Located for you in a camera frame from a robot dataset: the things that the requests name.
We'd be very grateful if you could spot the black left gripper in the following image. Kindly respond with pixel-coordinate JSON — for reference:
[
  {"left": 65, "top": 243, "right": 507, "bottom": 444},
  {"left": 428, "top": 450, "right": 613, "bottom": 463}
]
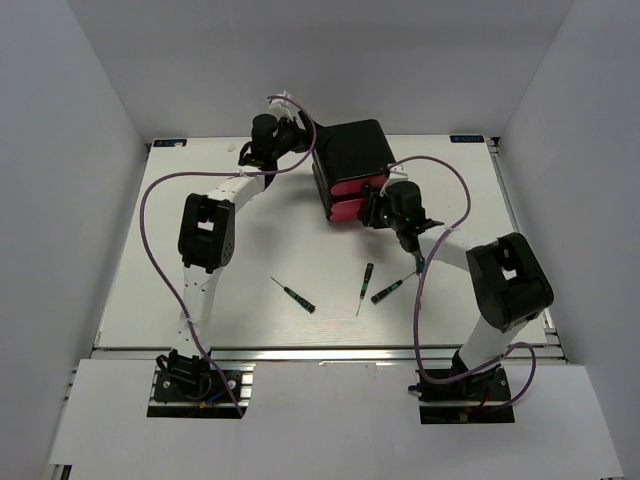
[{"left": 272, "top": 111, "right": 334, "bottom": 160}]

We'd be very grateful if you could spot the large green handled screwdriver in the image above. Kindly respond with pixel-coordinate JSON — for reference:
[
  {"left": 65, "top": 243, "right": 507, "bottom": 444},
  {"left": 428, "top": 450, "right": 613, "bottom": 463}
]
[{"left": 412, "top": 252, "right": 427, "bottom": 311}]

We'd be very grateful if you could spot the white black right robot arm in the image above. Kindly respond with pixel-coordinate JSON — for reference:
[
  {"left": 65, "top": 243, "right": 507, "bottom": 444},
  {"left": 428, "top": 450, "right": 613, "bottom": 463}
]
[{"left": 358, "top": 180, "right": 554, "bottom": 399}]

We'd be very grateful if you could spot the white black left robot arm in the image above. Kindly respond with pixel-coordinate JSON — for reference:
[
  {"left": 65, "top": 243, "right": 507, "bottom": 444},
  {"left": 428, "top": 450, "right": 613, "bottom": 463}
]
[{"left": 175, "top": 113, "right": 326, "bottom": 367}]

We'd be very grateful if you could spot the black drawer cabinet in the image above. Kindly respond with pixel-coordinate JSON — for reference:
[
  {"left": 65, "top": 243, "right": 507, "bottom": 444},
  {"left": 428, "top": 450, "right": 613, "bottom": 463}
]
[{"left": 312, "top": 119, "right": 395, "bottom": 218}]

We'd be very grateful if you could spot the blue label sticker right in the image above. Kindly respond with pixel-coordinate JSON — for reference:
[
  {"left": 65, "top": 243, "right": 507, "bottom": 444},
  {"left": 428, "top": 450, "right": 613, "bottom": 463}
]
[{"left": 449, "top": 134, "right": 485, "bottom": 144}]

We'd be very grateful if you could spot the blue label sticker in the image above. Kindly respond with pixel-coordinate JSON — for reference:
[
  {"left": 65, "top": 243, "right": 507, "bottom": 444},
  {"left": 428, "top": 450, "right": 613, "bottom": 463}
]
[
  {"left": 152, "top": 138, "right": 187, "bottom": 148},
  {"left": 449, "top": 134, "right": 485, "bottom": 144}
]

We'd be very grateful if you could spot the blue label sticker left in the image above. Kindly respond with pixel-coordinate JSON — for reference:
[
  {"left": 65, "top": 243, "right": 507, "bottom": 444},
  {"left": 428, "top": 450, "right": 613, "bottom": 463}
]
[{"left": 152, "top": 138, "right": 187, "bottom": 148}]

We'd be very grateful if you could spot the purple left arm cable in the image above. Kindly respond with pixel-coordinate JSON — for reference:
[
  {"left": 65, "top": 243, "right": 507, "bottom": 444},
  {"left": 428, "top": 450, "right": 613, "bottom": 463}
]
[{"left": 139, "top": 93, "right": 317, "bottom": 419}]

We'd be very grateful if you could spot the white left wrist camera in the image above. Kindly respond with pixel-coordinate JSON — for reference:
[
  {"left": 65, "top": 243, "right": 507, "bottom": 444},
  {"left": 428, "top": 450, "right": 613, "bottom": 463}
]
[{"left": 267, "top": 91, "right": 295, "bottom": 120}]

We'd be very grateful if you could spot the aluminium right side rail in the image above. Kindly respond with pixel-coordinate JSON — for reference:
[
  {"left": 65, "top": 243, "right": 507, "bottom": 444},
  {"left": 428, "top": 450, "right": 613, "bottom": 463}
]
[{"left": 487, "top": 137, "right": 556, "bottom": 341}]

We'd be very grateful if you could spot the aluminium rail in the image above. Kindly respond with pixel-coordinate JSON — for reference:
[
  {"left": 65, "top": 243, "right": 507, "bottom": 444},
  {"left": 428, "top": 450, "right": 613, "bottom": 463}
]
[
  {"left": 91, "top": 345, "right": 566, "bottom": 363},
  {"left": 487, "top": 137, "right": 556, "bottom": 341}
]

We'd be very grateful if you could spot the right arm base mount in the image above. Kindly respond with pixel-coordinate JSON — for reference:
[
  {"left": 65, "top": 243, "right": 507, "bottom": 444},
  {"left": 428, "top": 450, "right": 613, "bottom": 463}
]
[{"left": 408, "top": 366, "right": 515, "bottom": 425}]

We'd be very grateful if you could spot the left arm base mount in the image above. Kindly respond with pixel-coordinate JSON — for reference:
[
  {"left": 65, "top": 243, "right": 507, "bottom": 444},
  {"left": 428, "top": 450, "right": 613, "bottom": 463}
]
[{"left": 147, "top": 350, "right": 252, "bottom": 420}]

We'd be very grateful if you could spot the aluminium front rail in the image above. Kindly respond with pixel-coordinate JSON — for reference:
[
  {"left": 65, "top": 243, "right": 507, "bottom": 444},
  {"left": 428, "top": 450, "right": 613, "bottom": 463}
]
[{"left": 91, "top": 345, "right": 566, "bottom": 363}]

